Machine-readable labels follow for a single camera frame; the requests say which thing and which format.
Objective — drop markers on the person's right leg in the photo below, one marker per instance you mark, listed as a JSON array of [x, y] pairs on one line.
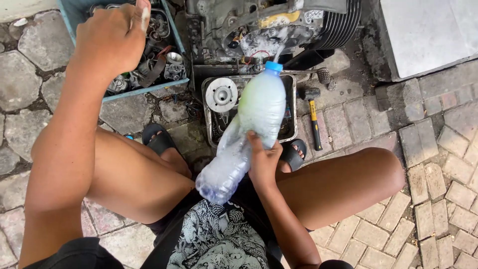
[[336, 186]]

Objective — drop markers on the blue crate of engine parts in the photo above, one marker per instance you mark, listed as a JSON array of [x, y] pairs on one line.
[[160, 56]]

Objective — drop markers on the clear plastic bottle blue cap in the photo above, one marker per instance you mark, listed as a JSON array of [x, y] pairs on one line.
[[257, 108]]

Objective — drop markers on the white stone slab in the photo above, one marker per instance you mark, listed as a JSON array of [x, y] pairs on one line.
[[425, 33]]

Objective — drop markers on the black printed shirt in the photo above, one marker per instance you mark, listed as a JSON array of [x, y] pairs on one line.
[[213, 239]]

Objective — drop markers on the dirty motorcycle engine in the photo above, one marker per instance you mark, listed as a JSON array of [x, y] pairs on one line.
[[261, 26]]

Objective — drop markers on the silver carburetor body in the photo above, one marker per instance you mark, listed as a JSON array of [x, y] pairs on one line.
[[175, 72]]

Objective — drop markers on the black sandal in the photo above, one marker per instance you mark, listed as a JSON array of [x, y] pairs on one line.
[[158, 138], [293, 157]]

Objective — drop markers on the metal tray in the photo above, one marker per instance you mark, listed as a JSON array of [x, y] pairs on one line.
[[289, 123]]

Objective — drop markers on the person's leg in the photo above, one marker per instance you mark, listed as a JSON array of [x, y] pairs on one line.
[[130, 175], [336, 186]]

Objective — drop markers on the ribbed metal foot pedal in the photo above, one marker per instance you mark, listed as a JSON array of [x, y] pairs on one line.
[[324, 76]]

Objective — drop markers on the person's left hand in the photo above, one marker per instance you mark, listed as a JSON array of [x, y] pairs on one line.
[[108, 41]]

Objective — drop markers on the round silver metal flange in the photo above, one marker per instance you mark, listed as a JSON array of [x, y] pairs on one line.
[[221, 94]]

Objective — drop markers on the person's right hand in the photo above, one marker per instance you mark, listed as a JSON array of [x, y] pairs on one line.
[[263, 164]]

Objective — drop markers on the person's left leg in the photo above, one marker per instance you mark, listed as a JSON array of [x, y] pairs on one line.
[[130, 175]]

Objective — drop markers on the silver metal cup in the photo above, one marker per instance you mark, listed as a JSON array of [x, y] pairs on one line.
[[174, 58]]

